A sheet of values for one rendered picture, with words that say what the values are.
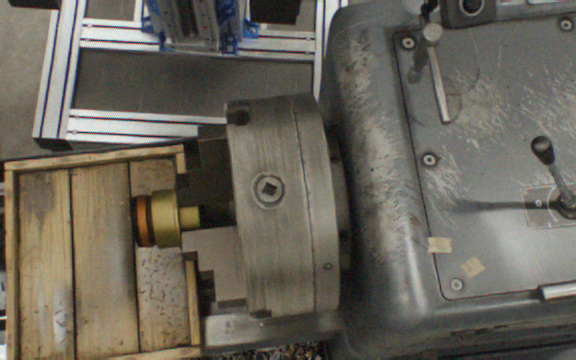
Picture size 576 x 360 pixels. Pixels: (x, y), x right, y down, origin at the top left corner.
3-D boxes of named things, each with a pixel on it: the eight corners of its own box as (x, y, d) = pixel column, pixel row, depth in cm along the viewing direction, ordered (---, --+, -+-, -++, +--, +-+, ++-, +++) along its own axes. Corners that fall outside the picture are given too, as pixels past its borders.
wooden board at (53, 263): (186, 151, 129) (183, 143, 125) (203, 356, 118) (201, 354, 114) (12, 169, 127) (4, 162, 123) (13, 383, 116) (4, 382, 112)
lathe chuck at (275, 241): (282, 125, 122) (290, 64, 91) (305, 311, 117) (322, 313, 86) (229, 131, 122) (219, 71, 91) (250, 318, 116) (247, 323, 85)
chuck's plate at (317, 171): (302, 123, 123) (317, 61, 92) (326, 308, 117) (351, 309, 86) (282, 125, 122) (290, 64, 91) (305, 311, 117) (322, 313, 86)
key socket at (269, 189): (252, 199, 91) (251, 196, 88) (262, 176, 92) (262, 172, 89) (275, 209, 91) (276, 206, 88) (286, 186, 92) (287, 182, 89)
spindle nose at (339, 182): (326, 144, 117) (341, 109, 96) (344, 272, 113) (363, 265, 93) (308, 146, 116) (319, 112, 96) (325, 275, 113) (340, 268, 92)
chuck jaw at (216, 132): (255, 180, 104) (247, 109, 97) (257, 200, 100) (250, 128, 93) (178, 189, 103) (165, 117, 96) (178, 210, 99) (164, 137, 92)
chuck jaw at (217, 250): (260, 221, 100) (270, 303, 95) (261, 233, 105) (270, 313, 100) (180, 230, 99) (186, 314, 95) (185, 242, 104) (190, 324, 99)
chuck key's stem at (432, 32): (423, 86, 89) (445, 38, 78) (405, 88, 88) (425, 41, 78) (420, 70, 89) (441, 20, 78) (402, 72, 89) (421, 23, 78)
